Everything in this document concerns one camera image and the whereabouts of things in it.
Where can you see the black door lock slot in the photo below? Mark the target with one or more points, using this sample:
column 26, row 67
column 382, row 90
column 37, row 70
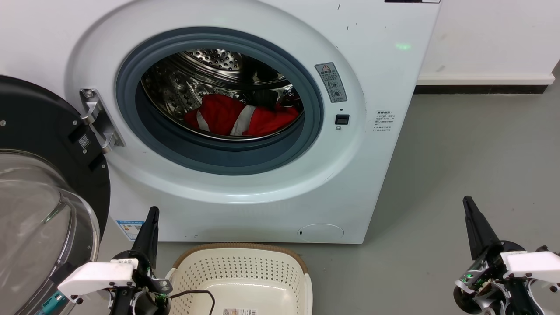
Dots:
column 342, row 119

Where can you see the clear glass door window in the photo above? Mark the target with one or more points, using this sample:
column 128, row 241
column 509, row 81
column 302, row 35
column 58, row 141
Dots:
column 30, row 227

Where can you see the white front-load washing machine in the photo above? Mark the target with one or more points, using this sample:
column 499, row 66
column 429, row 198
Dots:
column 372, row 175

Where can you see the white QR code sticker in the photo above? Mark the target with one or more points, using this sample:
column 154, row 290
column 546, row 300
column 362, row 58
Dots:
column 84, row 141

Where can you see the printed paper label strip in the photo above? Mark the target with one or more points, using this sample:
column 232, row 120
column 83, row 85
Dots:
column 239, row 312

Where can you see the stainless steel washing machine drum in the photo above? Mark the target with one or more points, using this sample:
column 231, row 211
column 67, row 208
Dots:
column 183, row 87

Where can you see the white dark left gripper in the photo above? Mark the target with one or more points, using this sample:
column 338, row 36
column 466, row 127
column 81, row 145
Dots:
column 98, row 275

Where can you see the silver metal door hinge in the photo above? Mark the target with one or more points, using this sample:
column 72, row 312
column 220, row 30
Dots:
column 103, row 127

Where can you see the round white filter cover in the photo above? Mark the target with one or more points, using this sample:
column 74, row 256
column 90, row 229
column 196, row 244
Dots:
column 320, row 233

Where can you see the cream perforated laundry basket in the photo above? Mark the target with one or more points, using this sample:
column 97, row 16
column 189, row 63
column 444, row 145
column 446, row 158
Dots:
column 245, row 271

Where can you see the grey warning label sticker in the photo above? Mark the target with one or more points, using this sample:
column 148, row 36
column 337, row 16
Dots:
column 331, row 82

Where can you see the black round washer door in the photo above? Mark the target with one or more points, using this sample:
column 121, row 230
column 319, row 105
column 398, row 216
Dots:
column 39, row 118

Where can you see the black control panel strip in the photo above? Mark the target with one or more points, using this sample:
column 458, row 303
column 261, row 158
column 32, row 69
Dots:
column 411, row 1

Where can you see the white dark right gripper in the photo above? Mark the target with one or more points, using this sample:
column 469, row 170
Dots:
column 529, row 264

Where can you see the grey rubber door gasket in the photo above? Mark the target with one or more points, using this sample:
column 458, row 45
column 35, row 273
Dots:
column 218, row 159

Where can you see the small text sticker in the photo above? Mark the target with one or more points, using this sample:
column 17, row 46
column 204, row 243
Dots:
column 383, row 120

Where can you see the blue energy label sticker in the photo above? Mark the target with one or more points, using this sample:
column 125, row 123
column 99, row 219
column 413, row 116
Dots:
column 130, row 229

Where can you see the black baseboard strip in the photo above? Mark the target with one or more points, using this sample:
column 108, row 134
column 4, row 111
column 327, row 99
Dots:
column 481, row 89

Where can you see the red garment with white stripes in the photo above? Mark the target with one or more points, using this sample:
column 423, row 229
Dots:
column 218, row 113

